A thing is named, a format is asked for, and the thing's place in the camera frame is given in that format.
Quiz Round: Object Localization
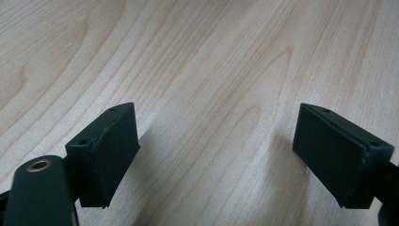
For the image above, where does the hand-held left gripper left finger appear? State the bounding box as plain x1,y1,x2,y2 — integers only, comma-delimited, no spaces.
64,102,141,209

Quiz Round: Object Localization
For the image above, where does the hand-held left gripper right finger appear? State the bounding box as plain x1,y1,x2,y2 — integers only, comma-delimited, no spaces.
292,102,396,210

